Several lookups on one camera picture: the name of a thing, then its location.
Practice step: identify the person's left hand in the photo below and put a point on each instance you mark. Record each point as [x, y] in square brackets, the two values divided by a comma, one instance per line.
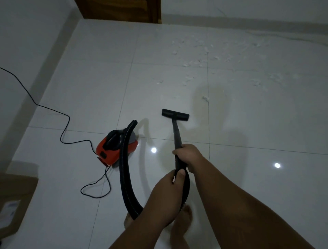
[166, 197]

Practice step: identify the person's right hand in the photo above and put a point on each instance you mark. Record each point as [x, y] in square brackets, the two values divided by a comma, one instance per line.
[191, 156]

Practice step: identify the black vacuum wand with nozzle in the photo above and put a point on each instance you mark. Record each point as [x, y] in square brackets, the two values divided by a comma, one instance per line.
[176, 136]

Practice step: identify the white paper scraps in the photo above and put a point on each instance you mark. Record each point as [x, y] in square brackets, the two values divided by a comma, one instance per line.
[205, 98]

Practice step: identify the red vacuum cleaner body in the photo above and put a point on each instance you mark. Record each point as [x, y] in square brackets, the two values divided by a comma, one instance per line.
[107, 156]

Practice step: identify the person's right forearm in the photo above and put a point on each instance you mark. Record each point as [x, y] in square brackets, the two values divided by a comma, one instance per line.
[243, 210]

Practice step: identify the person's right foot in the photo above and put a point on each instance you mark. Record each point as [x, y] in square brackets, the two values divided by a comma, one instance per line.
[182, 228]

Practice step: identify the person's foot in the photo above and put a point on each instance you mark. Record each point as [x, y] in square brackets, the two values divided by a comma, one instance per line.
[182, 228]
[128, 222]

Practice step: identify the person's left foot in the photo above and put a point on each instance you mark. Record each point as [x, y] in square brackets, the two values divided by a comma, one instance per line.
[128, 222]

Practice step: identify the brown cardboard box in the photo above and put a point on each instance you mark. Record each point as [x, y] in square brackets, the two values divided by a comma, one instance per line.
[18, 189]

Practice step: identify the brown wooden door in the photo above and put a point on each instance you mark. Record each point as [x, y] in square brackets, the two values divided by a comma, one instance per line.
[115, 10]

